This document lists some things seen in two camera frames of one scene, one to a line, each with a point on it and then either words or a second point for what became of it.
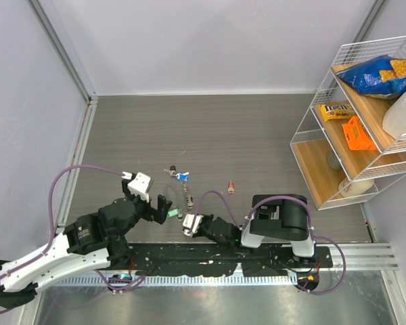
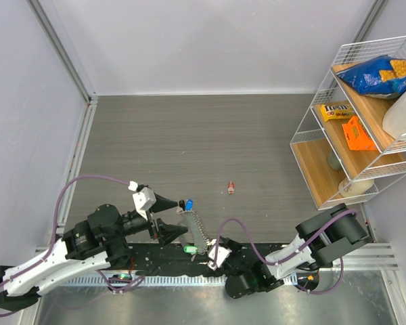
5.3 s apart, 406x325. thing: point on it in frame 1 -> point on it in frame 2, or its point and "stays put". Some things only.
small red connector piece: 231,189 stays put
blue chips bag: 383,77 stays put
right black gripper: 210,216 -> 236,246
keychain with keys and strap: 183,177 -> 195,239
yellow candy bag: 337,111 stays put
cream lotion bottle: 347,188 stays put
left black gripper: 159,214 -> 167,232
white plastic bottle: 402,118 stays put
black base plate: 216,260 stays put
